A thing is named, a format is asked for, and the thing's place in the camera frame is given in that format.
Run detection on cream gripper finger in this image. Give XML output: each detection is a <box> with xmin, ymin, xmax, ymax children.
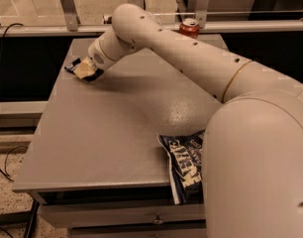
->
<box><xmin>73</xmin><ymin>58</ymin><xmax>98</xmax><ymax>79</ymax></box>

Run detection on dark blue rxbar wrapper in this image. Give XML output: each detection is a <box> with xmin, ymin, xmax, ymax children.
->
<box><xmin>64</xmin><ymin>58</ymin><xmax>104</xmax><ymax>81</ymax></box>

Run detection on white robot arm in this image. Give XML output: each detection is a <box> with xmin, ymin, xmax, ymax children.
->
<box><xmin>75</xmin><ymin>4</ymin><xmax>303</xmax><ymax>238</ymax></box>

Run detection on grey cabinet with drawers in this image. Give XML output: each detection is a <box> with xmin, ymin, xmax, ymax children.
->
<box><xmin>13</xmin><ymin>50</ymin><xmax>220</xmax><ymax>238</ymax></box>

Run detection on red coca-cola can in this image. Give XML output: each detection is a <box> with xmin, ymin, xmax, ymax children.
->
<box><xmin>179</xmin><ymin>18</ymin><xmax>200</xmax><ymax>39</ymax></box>

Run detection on blue kettle chips bag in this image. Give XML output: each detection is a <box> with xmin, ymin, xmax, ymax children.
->
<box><xmin>157</xmin><ymin>130</ymin><xmax>204</xmax><ymax>204</ymax></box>

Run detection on metal drawer knob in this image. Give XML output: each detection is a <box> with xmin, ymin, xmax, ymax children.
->
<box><xmin>152</xmin><ymin>214</ymin><xmax>163</xmax><ymax>225</ymax></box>

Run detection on metal railing frame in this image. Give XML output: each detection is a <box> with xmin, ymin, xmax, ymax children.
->
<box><xmin>0</xmin><ymin>0</ymin><xmax>303</xmax><ymax>36</ymax></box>

